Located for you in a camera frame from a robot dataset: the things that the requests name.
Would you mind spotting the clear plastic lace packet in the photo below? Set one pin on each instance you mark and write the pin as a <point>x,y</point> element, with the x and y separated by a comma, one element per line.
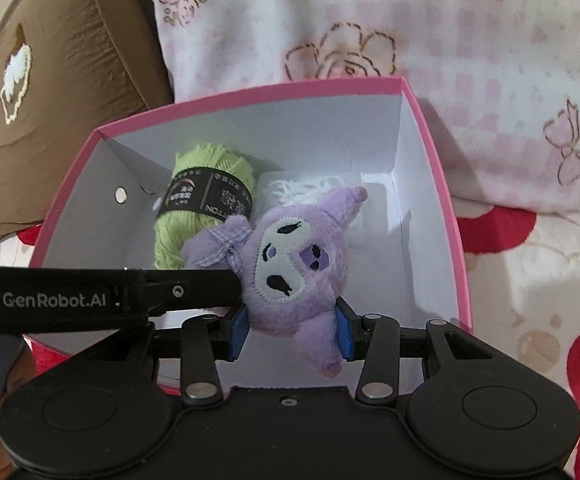
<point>295,187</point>

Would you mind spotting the red bear printed blanket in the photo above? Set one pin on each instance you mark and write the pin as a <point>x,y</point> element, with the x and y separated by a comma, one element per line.
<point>545,285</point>

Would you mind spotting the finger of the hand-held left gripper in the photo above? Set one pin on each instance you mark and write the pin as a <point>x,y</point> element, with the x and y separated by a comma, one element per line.
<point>195,290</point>

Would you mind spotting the pink cardboard box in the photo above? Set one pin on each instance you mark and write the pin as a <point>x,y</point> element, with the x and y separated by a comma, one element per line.
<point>270,125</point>

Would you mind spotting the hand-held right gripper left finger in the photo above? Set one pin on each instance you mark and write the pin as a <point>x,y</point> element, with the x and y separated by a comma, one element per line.
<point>235,335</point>

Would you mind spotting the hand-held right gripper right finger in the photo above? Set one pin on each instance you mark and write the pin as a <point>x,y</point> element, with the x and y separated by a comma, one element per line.
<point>342,335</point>

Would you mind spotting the pink floral pillow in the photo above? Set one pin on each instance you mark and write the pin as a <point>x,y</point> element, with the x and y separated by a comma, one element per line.
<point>470,35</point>

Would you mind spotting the green yarn ball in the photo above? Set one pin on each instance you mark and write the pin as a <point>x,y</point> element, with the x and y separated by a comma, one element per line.
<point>200,165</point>

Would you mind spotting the brown pillow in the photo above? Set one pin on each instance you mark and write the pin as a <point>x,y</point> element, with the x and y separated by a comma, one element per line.
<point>70,85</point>

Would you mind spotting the purple plush toy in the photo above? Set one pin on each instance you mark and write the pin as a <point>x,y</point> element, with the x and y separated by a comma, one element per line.
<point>290,260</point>

